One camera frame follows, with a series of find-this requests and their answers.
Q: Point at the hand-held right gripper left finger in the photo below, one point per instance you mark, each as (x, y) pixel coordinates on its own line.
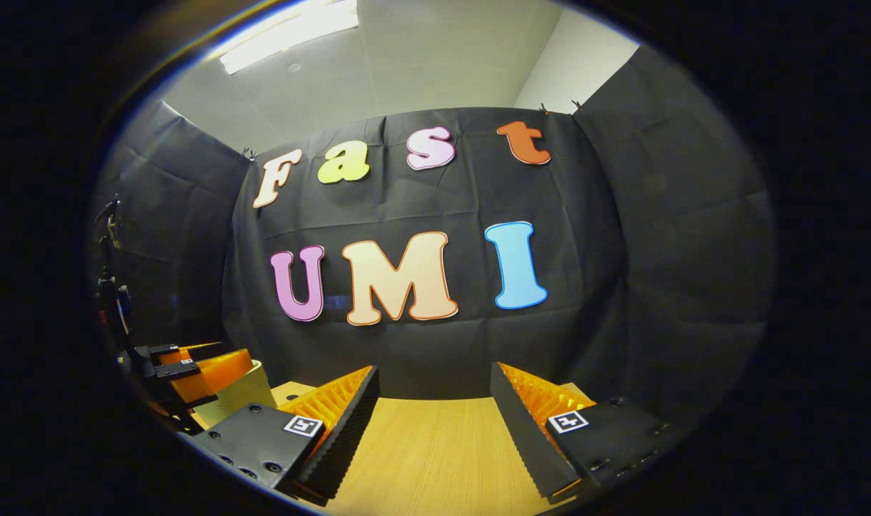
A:
(342, 430)

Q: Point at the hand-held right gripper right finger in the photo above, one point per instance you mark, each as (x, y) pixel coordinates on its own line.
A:
(527, 437)

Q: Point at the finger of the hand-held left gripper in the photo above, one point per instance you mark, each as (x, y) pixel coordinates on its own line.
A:
(224, 373)
(191, 350)

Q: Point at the green desktop garbage bin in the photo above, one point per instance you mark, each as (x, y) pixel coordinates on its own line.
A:
(245, 398)

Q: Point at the wooden desktop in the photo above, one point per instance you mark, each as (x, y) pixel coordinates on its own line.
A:
(435, 459)

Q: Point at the black backdrop cloth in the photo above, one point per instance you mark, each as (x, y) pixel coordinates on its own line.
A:
(586, 251)

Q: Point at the ceiling light panel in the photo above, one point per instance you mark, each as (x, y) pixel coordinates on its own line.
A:
(292, 32)

